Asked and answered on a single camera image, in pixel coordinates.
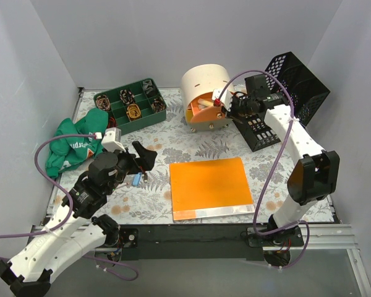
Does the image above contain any orange drawer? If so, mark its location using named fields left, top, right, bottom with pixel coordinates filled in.
left=185, top=96, right=224, bottom=124

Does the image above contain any yellow highlighter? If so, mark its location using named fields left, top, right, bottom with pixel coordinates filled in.
left=198, top=98, right=214, bottom=109

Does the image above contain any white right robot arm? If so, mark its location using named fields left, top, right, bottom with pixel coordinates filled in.
left=212, top=70, right=339, bottom=246

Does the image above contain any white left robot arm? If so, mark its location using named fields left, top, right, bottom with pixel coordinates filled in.
left=0, top=141, right=157, bottom=296

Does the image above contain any blue stapler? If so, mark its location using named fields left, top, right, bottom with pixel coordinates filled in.
left=132, top=173, right=142, bottom=187

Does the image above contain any white marker red cap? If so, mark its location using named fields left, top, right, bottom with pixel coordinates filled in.
left=115, top=183, right=129, bottom=191

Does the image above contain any cream round drawer cabinet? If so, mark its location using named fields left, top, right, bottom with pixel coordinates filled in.
left=180, top=64, right=236, bottom=132

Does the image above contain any green compartment organizer box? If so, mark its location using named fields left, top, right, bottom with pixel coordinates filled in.
left=93, top=78, right=167, bottom=135

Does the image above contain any green cloth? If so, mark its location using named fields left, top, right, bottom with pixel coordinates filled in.
left=45, top=108, right=108, bottom=179

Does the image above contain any black mesh file basket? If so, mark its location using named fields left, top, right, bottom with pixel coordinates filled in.
left=234, top=52, right=330, bottom=152

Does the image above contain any orange folder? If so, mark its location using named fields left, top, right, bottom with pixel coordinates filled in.
left=169, top=157, right=255, bottom=221

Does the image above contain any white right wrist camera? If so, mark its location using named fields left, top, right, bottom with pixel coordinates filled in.
left=212, top=88, right=233, bottom=110

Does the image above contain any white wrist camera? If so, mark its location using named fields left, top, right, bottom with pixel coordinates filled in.
left=212, top=88, right=233, bottom=110
left=95, top=127, right=125, bottom=152

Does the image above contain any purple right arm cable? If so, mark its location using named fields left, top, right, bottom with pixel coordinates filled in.
left=218, top=70, right=310, bottom=270

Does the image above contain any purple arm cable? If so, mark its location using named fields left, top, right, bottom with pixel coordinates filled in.
left=0, top=132, right=140, bottom=281
left=218, top=70, right=310, bottom=270

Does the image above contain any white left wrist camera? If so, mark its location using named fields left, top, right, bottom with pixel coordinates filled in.
left=95, top=127, right=125, bottom=152

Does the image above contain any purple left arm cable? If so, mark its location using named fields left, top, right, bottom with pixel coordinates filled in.
left=0, top=132, right=140, bottom=281

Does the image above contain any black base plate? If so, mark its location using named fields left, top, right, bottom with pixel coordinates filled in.
left=120, top=223, right=304, bottom=261

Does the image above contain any aluminium frame rail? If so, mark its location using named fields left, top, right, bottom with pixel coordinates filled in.
left=14, top=224, right=371, bottom=297

